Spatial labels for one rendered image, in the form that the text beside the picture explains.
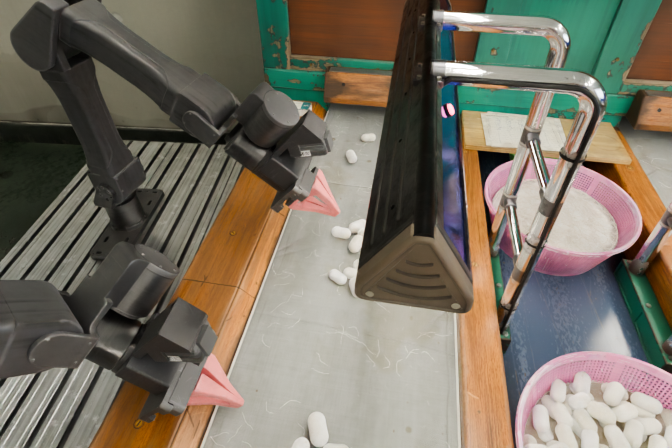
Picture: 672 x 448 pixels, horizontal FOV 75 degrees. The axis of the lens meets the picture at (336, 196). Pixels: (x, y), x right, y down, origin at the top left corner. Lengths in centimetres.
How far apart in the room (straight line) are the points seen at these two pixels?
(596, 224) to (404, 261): 68
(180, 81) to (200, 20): 140
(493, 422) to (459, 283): 33
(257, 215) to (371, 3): 52
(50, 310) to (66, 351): 4
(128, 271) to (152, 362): 10
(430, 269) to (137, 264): 32
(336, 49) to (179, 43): 117
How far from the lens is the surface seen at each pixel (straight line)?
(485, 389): 62
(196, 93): 65
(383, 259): 28
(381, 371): 63
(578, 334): 83
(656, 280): 89
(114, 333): 53
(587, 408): 69
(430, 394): 62
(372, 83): 103
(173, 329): 47
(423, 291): 30
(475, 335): 65
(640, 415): 73
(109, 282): 50
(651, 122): 115
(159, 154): 117
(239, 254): 73
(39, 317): 48
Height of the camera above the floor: 130
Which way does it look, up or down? 41 degrees down
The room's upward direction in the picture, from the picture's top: straight up
